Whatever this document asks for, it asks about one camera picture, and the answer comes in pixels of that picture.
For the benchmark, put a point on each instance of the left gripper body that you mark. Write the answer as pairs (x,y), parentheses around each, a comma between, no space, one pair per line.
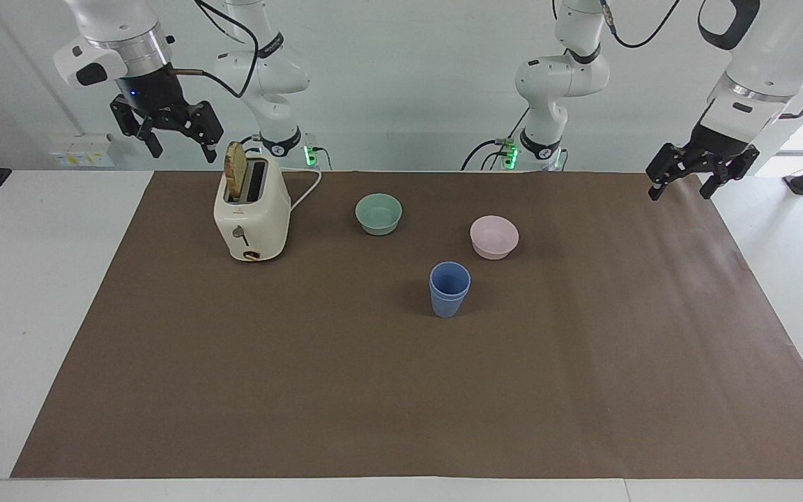
(719,143)

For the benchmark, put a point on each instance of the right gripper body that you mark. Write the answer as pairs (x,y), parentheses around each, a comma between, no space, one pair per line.
(149,90)

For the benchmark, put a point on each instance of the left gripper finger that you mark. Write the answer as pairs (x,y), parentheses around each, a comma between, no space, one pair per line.
(730,167)
(668,171)

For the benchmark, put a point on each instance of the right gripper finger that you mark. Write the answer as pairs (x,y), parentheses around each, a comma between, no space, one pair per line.
(205,129)
(143,129)

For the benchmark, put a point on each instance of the toast slice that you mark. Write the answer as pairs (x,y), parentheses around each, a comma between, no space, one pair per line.
(235,171)

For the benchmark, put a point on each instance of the cream toaster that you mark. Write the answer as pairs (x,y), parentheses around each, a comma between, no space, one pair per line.
(251,216)

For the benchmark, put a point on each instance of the pink bowl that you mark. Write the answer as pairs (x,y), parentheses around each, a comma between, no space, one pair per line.
(494,237)

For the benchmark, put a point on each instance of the green bowl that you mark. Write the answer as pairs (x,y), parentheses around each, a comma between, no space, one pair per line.
(378,215)

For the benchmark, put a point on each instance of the blue cup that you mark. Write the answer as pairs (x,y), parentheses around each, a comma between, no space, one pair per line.
(449,279)
(448,305)

